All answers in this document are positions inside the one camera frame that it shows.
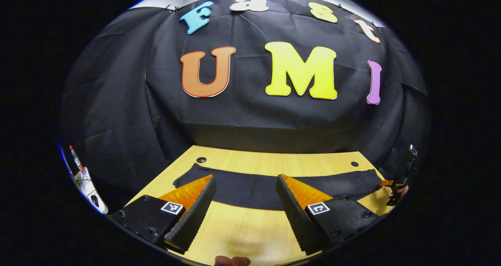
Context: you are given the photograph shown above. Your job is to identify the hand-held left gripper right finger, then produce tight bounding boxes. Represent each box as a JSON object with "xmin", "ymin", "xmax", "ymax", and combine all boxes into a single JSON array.
[{"xmin": 276, "ymin": 174, "xmax": 379, "ymax": 255}]

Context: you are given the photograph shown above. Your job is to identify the dark blue jeans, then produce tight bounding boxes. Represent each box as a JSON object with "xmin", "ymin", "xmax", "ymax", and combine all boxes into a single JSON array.
[{"xmin": 173, "ymin": 163, "xmax": 386, "ymax": 211}]

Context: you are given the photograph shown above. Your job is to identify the white object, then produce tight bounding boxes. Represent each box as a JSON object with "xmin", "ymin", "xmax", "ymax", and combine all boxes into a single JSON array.
[{"xmin": 74, "ymin": 167, "xmax": 109, "ymax": 214}]

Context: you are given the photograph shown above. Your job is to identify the red and white bottle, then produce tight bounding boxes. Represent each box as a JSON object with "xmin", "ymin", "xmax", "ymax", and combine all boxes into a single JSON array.
[{"xmin": 69, "ymin": 145, "xmax": 85, "ymax": 173}]

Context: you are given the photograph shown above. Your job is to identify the black backdrop cloth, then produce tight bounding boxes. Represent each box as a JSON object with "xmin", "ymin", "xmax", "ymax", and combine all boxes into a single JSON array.
[{"xmin": 59, "ymin": 0, "xmax": 429, "ymax": 215}]

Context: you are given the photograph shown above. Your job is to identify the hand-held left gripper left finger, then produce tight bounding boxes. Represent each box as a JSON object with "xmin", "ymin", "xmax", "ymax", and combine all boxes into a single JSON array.
[{"xmin": 111, "ymin": 174, "xmax": 217, "ymax": 253}]

